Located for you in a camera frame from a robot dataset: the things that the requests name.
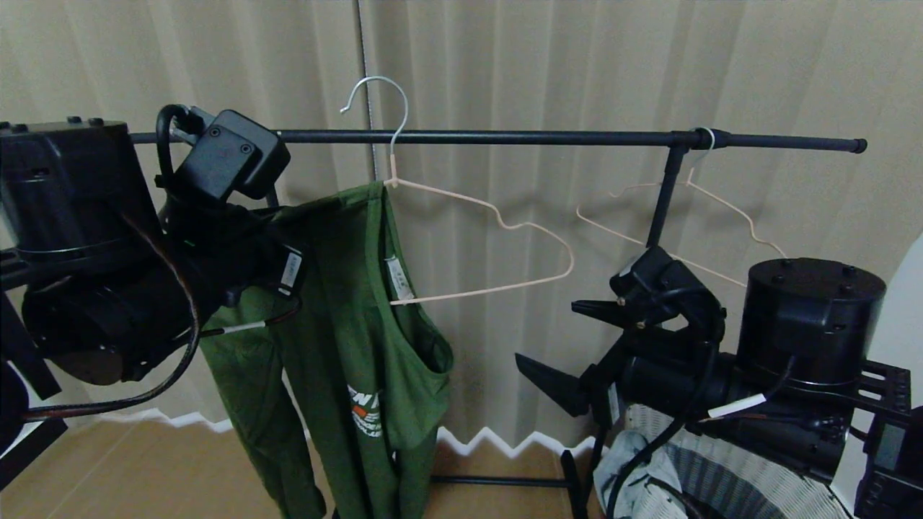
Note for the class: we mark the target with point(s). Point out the pale blue garment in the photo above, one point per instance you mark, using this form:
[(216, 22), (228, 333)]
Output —
[(631, 468)]

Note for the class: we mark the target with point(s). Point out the black clothes rack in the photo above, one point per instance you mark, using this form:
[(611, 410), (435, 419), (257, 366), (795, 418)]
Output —
[(505, 137)]

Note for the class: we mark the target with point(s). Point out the green sleeveless shirt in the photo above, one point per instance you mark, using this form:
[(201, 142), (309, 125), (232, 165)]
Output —
[(339, 324)]

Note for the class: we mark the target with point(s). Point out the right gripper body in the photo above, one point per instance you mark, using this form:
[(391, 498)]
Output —
[(663, 382)]

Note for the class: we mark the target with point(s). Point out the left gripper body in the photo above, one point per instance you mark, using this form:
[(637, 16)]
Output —
[(216, 245)]

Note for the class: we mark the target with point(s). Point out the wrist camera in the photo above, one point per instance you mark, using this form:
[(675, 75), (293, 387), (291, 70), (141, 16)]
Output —
[(645, 274), (227, 155)]

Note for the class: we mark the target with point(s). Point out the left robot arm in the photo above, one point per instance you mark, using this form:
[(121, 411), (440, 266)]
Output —
[(72, 194)]

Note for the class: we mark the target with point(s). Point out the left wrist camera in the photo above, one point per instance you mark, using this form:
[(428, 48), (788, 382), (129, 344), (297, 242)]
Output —
[(227, 155)]

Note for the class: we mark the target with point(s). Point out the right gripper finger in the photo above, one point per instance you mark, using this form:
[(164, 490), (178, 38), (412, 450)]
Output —
[(559, 386), (606, 311)]

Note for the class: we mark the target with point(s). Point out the beige curtain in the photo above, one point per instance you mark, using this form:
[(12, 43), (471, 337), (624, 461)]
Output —
[(577, 72)]

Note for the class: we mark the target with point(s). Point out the white laundry basket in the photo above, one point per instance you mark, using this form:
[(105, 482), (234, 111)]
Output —
[(750, 476)]

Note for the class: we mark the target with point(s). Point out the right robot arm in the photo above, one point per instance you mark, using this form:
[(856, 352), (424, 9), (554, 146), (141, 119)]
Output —
[(807, 324)]

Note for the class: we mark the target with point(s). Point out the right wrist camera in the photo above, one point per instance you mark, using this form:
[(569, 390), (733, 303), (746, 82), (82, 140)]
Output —
[(645, 274)]

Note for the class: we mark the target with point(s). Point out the pink clothes hanger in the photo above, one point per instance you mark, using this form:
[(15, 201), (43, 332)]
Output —
[(691, 176), (394, 169)]

